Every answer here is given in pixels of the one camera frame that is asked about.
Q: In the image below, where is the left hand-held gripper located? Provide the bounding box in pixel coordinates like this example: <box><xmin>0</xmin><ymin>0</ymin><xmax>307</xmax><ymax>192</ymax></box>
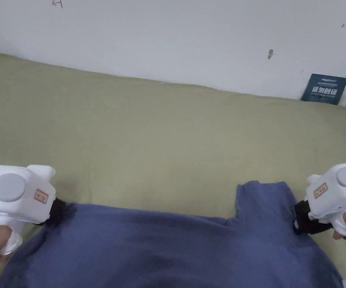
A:
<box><xmin>0</xmin><ymin>163</ymin><xmax>68</xmax><ymax>288</ymax></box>

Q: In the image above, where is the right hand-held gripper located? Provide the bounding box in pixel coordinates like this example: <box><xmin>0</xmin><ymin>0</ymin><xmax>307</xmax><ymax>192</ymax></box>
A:
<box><xmin>292</xmin><ymin>163</ymin><xmax>346</xmax><ymax>288</ymax></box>

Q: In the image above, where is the bed with beige sheet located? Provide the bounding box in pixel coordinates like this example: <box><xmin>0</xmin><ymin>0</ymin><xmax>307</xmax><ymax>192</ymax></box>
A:
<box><xmin>0</xmin><ymin>53</ymin><xmax>346</xmax><ymax>288</ymax></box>

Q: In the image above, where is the dark teal sign card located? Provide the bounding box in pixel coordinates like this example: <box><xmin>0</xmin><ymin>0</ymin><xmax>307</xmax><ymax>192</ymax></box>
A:
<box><xmin>300</xmin><ymin>73</ymin><xmax>346</xmax><ymax>106</ymax></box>

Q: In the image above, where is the dark blue shirt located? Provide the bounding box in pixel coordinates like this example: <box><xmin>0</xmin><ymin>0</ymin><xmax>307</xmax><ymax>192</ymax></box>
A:
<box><xmin>0</xmin><ymin>180</ymin><xmax>344</xmax><ymax>288</ymax></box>

